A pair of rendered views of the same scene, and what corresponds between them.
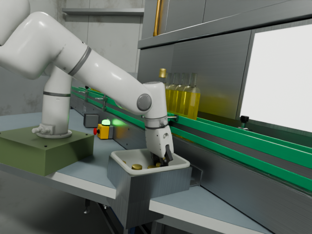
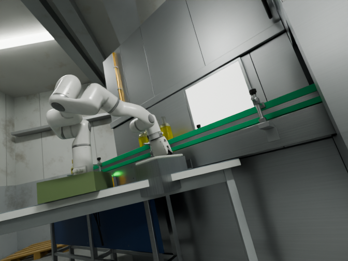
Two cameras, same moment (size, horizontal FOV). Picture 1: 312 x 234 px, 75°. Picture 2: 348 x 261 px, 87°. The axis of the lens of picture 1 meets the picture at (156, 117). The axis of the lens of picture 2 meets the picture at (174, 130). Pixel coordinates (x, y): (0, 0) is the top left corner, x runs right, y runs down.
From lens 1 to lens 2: 53 cm
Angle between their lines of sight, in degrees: 30
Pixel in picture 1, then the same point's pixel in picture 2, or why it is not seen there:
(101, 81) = (129, 110)
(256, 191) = (218, 145)
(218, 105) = (182, 131)
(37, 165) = (88, 185)
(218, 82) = (177, 120)
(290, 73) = (207, 99)
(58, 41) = (106, 93)
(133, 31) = not seen: hidden behind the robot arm
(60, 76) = (85, 132)
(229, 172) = (203, 148)
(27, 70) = (96, 106)
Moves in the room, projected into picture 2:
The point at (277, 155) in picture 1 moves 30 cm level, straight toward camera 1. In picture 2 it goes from (218, 125) to (216, 109)
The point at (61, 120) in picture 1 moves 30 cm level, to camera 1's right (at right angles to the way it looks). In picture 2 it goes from (89, 162) to (145, 152)
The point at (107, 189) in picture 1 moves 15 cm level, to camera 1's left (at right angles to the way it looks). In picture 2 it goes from (142, 182) to (109, 189)
